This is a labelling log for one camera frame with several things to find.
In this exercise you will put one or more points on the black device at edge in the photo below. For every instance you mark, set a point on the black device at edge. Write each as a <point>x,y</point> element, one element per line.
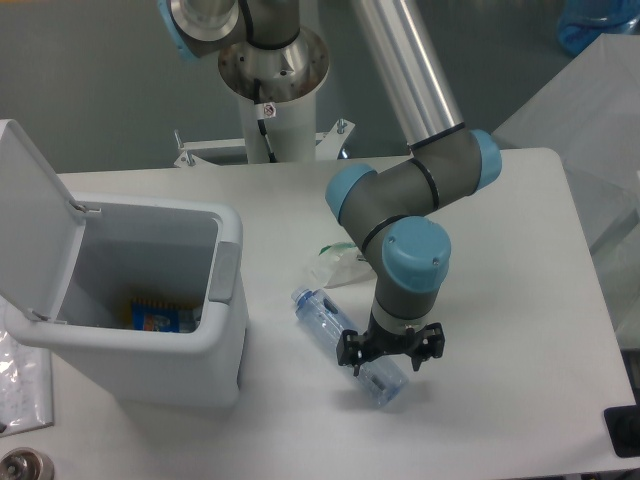
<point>623,426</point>

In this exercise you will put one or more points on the blue water jug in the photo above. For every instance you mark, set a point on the blue water jug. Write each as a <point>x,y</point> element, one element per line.
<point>582,22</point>

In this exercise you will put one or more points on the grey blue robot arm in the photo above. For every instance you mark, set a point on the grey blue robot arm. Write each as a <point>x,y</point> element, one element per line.
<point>268,59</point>

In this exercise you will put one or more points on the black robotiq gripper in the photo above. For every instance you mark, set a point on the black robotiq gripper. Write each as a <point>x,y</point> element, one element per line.
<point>355,350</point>

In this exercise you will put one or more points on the blue orange snack wrapper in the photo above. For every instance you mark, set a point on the blue orange snack wrapper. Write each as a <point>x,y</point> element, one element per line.
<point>166,317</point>

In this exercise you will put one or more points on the clear blue plastic bottle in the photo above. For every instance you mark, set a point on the clear blue plastic bottle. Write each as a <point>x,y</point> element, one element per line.
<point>381,379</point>

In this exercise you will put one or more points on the round metal knob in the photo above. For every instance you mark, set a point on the round metal knob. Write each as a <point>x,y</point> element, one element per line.
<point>27,464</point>

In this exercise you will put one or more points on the white pedestal base frame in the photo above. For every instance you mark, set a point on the white pedestal base frame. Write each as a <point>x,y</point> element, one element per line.
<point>326,146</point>

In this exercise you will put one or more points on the white trash can open lid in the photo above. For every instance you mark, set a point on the white trash can open lid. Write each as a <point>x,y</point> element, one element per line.
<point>71,263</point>

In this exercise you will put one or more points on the clear plastic sheet tray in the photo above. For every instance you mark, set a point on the clear plastic sheet tray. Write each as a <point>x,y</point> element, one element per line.
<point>26,384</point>

